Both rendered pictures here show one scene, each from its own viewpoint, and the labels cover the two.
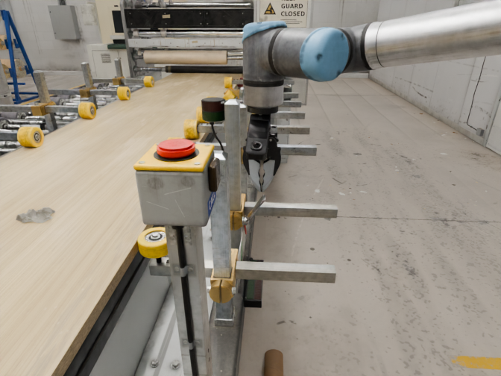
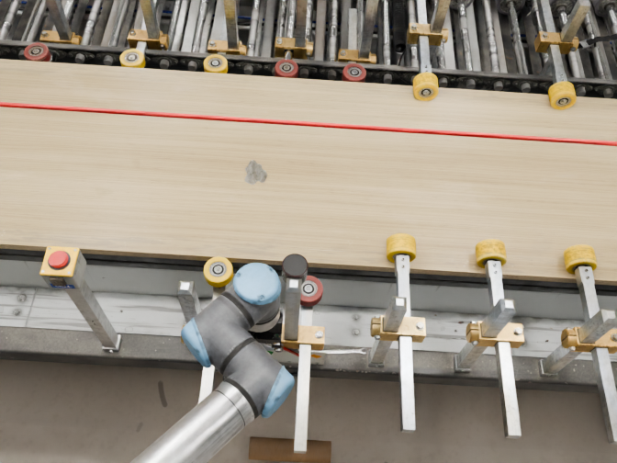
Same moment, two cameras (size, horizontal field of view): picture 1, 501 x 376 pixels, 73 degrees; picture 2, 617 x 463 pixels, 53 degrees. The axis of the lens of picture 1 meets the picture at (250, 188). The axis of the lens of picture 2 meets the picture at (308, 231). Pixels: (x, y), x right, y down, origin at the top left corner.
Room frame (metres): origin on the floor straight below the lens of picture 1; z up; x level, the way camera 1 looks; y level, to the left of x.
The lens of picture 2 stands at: (0.81, -0.56, 2.44)
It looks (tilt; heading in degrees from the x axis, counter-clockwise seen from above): 60 degrees down; 84
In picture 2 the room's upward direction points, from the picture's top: 5 degrees clockwise
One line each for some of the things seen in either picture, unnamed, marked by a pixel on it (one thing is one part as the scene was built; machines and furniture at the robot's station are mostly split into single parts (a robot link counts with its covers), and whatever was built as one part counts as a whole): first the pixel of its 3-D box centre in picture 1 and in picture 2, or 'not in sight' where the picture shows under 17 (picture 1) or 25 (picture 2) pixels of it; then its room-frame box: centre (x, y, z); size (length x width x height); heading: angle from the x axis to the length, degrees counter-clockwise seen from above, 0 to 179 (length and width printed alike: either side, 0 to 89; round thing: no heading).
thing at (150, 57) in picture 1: (206, 57); not in sight; (3.49, 0.42, 1.05); 1.43 x 0.12 x 0.12; 86
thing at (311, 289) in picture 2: not in sight; (308, 296); (0.90, 0.16, 0.85); 0.08 x 0.08 x 0.11
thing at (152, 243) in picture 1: (158, 254); (219, 277); (0.65, 0.22, 0.85); 0.08 x 0.08 x 0.11
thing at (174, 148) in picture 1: (176, 151); (59, 260); (0.34, 0.08, 1.22); 0.04 x 0.04 x 0.02
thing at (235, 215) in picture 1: (234, 210); (298, 335); (0.87, 0.05, 0.85); 0.14 x 0.06 x 0.05; 176
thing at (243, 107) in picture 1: (242, 172); (384, 338); (1.10, 0.03, 0.87); 0.04 x 0.04 x 0.48; 86
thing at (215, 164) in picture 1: (214, 174); (58, 281); (0.34, 0.04, 1.20); 0.03 x 0.01 x 0.03; 176
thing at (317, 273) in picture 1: (241, 271); (211, 349); (0.64, 0.02, 0.82); 0.44 x 0.03 x 0.04; 86
